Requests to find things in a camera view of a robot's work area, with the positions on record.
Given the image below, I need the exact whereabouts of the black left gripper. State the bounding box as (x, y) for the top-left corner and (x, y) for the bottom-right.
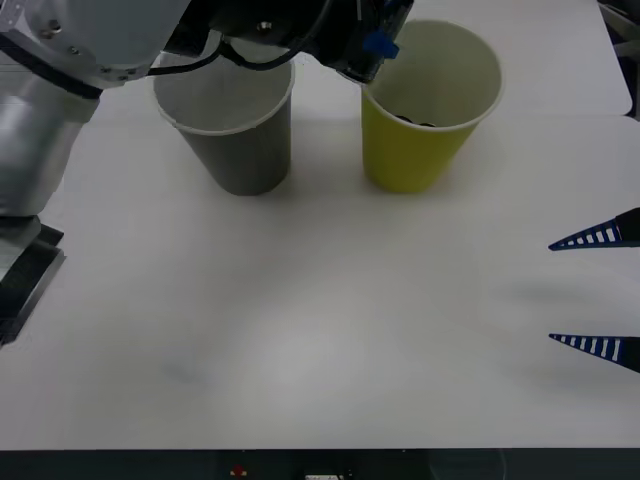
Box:
(319, 23), (403, 85)

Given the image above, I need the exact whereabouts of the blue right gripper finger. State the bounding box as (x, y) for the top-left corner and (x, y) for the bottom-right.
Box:
(547, 206), (640, 252)
(548, 332), (640, 374)

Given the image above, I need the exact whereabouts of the yellow-green plastic waste bin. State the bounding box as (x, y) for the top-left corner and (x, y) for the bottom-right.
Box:
(360, 18), (503, 195)

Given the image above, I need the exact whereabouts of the grey plastic waste bin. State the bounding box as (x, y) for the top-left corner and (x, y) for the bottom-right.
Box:
(152, 58), (296, 197)

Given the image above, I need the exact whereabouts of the black robot torso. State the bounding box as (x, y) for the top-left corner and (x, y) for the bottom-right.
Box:
(0, 448), (640, 480)

